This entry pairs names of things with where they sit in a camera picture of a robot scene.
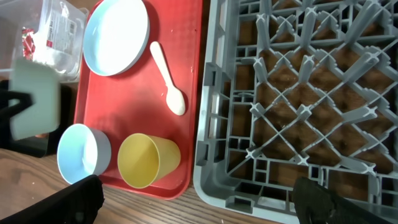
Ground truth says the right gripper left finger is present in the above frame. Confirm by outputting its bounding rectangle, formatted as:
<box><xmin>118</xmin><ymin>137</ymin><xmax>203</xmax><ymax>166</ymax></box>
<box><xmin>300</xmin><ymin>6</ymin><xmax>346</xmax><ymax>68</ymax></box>
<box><xmin>1</xmin><ymin>175</ymin><xmax>104</xmax><ymax>224</ymax></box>

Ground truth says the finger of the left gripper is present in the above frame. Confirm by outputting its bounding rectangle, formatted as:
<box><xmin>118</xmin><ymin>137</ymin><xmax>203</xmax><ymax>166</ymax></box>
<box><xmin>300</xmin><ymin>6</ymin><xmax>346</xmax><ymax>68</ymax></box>
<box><xmin>1</xmin><ymin>90</ymin><xmax>34</xmax><ymax>124</ymax></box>

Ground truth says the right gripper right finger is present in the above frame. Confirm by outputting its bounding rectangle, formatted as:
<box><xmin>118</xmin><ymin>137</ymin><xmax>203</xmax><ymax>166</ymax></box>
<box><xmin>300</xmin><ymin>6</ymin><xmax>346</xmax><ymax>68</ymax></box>
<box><xmin>292</xmin><ymin>177</ymin><xmax>389</xmax><ymax>224</ymax></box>

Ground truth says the green bowl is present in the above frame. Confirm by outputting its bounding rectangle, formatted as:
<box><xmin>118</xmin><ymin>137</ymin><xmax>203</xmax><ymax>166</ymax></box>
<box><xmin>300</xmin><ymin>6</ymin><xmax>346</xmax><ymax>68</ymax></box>
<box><xmin>9</xmin><ymin>59</ymin><xmax>60</xmax><ymax>140</ymax></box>

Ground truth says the red snack wrapper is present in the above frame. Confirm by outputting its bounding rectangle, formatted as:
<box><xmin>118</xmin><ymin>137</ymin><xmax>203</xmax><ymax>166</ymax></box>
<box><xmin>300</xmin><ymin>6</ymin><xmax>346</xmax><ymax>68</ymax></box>
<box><xmin>22</xmin><ymin>27</ymin><xmax>35</xmax><ymax>61</ymax></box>

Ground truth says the light blue small bowl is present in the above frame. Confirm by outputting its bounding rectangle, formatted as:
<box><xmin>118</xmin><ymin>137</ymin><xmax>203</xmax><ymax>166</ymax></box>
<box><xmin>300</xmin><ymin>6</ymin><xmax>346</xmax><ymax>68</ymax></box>
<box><xmin>57</xmin><ymin>124</ymin><xmax>111</xmax><ymax>184</ymax></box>

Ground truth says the yellow plastic cup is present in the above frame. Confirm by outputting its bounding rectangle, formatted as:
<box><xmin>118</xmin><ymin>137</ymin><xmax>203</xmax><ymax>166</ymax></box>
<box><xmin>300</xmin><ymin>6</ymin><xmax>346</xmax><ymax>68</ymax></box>
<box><xmin>118</xmin><ymin>133</ymin><xmax>181</xmax><ymax>189</ymax></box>

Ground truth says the light blue plate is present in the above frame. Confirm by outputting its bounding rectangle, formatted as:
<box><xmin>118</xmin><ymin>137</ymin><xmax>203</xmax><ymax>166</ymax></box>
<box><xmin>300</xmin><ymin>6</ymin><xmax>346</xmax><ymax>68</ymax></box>
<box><xmin>83</xmin><ymin>0</ymin><xmax>150</xmax><ymax>77</ymax></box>

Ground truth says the grey dishwasher rack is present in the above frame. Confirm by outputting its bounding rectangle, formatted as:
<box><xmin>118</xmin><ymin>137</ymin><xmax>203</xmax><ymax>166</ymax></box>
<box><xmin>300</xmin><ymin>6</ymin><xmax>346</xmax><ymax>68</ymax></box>
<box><xmin>193</xmin><ymin>1</ymin><xmax>397</xmax><ymax>223</ymax></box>

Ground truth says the clear plastic bin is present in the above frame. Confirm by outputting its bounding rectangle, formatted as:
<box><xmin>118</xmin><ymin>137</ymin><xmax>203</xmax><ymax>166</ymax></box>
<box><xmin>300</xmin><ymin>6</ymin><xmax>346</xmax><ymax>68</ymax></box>
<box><xmin>1</xmin><ymin>0</ymin><xmax>89</xmax><ymax>83</ymax></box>

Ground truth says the red serving tray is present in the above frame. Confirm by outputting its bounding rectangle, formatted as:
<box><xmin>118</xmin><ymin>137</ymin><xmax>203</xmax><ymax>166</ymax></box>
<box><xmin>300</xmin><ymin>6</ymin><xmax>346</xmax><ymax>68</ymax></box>
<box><xmin>75</xmin><ymin>0</ymin><xmax>203</xmax><ymax>200</ymax></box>

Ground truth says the white plastic spoon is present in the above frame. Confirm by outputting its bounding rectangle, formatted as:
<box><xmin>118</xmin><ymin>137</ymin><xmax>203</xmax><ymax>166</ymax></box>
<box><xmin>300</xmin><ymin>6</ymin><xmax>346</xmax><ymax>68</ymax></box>
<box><xmin>150</xmin><ymin>41</ymin><xmax>186</xmax><ymax>116</ymax></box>

